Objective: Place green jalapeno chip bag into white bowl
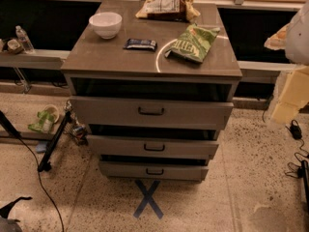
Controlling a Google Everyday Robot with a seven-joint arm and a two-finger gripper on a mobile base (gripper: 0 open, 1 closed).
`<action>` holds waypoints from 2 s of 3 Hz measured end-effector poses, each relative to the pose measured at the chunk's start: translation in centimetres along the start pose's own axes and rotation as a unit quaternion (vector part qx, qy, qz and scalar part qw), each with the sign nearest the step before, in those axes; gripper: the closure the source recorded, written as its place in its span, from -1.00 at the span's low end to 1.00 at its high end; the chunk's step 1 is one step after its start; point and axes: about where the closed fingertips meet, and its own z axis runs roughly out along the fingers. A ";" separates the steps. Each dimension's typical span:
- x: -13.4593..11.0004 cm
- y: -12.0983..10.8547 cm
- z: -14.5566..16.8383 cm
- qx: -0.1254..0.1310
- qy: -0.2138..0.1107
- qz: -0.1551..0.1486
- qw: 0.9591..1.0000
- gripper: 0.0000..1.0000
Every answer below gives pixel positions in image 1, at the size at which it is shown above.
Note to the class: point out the green white bag on floor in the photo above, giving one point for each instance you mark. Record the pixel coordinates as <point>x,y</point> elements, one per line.
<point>47,118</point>

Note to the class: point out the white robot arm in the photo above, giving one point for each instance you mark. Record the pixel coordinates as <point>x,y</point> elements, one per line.
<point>301,18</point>

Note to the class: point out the white ceramic bowl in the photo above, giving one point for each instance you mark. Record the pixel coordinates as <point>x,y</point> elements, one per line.
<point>107,24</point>

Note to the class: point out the top grey drawer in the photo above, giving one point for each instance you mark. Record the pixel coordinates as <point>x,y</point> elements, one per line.
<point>193,115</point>

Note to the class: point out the small round container on shelf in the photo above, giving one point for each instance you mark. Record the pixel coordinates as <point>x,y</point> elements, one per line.
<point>11,46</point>

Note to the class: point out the brown chip bag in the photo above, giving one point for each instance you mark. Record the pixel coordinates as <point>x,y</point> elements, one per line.
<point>171,10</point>

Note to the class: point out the dark blue snack bar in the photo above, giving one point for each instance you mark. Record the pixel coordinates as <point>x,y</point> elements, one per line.
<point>139,44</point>

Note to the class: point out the blue tape cross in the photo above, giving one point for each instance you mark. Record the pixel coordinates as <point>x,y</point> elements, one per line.
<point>148,199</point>

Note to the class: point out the black tripod leg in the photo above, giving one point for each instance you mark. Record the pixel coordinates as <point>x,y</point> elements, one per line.
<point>45,164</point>

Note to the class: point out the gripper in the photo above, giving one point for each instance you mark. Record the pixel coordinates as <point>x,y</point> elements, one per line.
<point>298,39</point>

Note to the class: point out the green jalapeno chip bag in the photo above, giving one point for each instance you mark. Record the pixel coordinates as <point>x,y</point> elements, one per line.
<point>193,44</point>

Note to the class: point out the grey drawer cabinet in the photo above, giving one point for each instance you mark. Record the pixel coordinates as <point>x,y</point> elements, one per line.
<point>99,68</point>

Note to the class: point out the black power adapter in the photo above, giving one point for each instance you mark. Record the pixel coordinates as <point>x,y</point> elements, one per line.
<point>295,130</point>

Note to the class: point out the clear plastic water bottle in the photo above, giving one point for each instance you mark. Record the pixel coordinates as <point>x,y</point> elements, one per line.
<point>24,39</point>

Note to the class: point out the bottom grey drawer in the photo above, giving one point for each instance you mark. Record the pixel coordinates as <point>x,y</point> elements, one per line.
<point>153,171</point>

